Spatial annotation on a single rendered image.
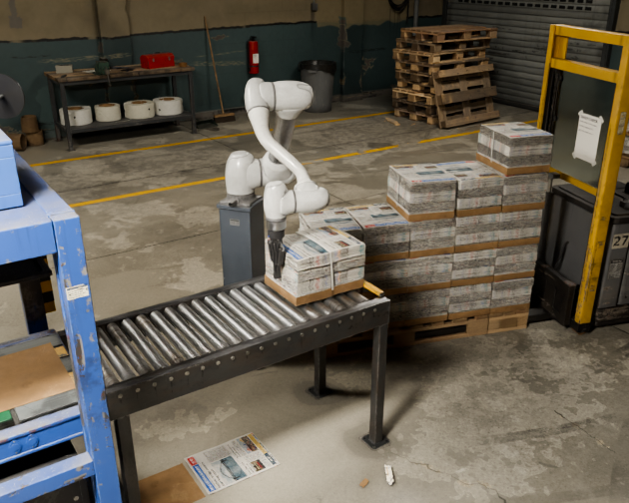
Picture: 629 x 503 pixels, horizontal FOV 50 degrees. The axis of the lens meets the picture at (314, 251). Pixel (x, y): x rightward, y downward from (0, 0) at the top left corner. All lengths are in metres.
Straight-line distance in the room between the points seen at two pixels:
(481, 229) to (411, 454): 1.45
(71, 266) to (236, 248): 1.79
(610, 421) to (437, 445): 0.96
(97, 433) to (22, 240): 0.72
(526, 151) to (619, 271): 1.05
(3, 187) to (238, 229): 1.80
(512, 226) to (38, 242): 2.95
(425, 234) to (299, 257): 1.25
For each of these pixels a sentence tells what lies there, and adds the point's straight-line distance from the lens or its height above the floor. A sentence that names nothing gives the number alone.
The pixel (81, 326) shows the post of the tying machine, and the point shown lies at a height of 1.20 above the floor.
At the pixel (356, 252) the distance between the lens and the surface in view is 3.06.
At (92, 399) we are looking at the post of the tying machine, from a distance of 2.29.
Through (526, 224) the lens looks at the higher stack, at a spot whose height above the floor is 0.74.
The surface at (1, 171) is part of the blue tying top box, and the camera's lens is 2.13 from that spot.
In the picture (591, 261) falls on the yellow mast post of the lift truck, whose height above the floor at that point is 0.53.
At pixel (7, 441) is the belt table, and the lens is 2.48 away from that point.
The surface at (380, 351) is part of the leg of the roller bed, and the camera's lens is 3.18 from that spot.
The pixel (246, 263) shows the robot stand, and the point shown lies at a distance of 3.75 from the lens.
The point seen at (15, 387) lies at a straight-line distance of 2.69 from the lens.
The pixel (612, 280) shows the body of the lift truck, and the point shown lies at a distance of 4.64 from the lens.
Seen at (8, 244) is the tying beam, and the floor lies 1.51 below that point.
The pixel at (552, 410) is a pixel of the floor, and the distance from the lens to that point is 3.90.
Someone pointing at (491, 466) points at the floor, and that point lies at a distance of 3.46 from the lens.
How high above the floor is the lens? 2.22
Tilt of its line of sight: 24 degrees down
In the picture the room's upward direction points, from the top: straight up
